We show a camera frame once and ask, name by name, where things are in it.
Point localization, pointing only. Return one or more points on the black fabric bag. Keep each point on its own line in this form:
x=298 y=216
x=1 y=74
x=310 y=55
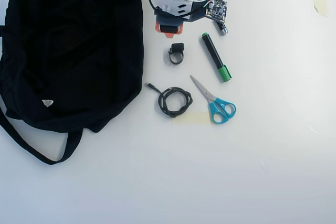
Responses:
x=65 y=51

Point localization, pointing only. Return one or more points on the wide beige masking tape strip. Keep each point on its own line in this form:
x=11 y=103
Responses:
x=191 y=118

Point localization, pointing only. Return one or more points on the black marker with green cap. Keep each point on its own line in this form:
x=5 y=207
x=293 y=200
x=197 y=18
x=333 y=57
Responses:
x=214 y=53

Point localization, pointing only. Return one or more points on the black cylindrical battery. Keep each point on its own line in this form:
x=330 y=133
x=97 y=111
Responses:
x=223 y=29

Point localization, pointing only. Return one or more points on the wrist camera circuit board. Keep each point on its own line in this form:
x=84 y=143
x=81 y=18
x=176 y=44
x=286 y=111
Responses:
x=217 y=9

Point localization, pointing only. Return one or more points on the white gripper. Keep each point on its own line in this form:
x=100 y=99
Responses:
x=168 y=29

